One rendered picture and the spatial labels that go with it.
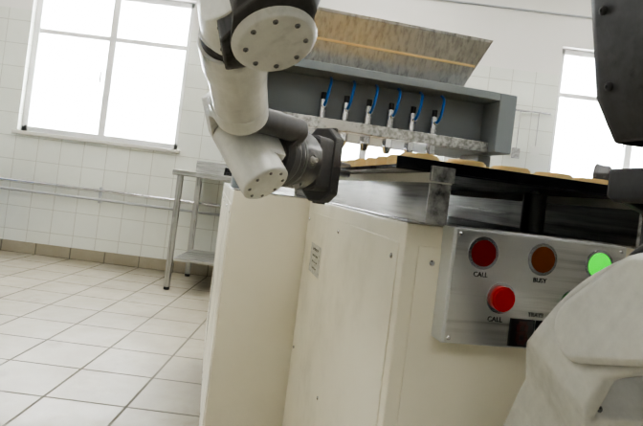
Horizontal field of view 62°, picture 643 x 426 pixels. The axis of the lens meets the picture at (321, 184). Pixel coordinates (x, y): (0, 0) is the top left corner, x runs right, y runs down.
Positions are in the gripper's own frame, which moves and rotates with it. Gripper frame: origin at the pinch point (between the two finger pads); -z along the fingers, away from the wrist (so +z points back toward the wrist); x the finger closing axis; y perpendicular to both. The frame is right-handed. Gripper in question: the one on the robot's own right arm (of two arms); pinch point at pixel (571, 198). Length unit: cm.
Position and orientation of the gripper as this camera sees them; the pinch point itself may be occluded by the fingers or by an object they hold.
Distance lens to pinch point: 103.5
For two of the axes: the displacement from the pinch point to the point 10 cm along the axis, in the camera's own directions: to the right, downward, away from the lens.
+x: 1.2, -9.9, 0.2
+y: -5.5, -0.9, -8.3
